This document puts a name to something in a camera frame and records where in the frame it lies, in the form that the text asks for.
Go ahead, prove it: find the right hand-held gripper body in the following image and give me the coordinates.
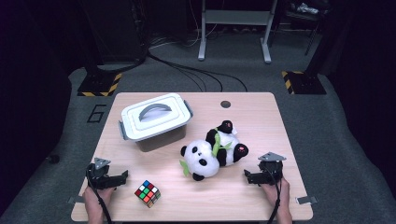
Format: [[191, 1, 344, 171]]
[[258, 151, 287, 187]]

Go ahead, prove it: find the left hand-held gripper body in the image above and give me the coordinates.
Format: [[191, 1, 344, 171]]
[[86, 157, 112, 191]]

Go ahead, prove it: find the colourful puzzle cube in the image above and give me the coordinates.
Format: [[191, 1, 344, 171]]
[[134, 179, 162, 209]]

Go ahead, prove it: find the clear grey storage box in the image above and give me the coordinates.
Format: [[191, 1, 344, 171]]
[[118, 99, 194, 153]]

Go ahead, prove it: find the panda plush toy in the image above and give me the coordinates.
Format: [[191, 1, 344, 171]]
[[179, 119, 250, 182]]

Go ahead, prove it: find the white lid with grey handle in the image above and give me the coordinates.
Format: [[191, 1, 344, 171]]
[[120, 92, 191, 143]]

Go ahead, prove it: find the person's left hand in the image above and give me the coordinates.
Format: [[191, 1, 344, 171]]
[[81, 186, 115, 216]]

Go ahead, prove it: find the person's right hand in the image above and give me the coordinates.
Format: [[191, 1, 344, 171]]
[[261, 176, 291, 213]]

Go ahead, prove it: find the grey tape piece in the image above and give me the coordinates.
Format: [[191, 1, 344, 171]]
[[67, 195, 86, 205]]

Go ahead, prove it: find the black striped stand base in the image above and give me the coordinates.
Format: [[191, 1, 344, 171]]
[[77, 72, 123, 97], [281, 70, 328, 95]]

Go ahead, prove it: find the black cabinet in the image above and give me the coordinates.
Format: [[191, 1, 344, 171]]
[[82, 0, 148, 64]]

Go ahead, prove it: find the dark chair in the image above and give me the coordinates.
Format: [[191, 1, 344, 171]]
[[274, 0, 332, 57]]

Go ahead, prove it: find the grey cloth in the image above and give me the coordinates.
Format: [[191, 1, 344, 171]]
[[294, 2, 320, 16]]

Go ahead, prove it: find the left hand-held gripper cable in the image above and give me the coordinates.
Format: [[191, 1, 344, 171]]
[[86, 163, 114, 224]]

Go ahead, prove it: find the hand-held gripper cable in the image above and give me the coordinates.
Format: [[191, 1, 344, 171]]
[[267, 169, 283, 224], [86, 163, 114, 224]]

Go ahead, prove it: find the right hand-held gripper cable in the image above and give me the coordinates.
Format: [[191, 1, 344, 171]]
[[267, 169, 283, 224]]

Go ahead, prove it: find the black floor cable bundle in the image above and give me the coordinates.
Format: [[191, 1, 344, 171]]
[[147, 49, 248, 93]]

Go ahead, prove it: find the white metal stand frame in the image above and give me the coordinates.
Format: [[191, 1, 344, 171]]
[[197, 0, 278, 64]]

